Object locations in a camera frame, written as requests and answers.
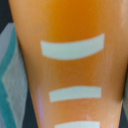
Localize orange toy bread pastry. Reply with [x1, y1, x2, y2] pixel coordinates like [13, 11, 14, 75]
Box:
[9, 0, 128, 128]

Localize beige woven placemat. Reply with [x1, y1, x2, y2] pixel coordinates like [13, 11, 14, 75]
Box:
[0, 23, 28, 128]

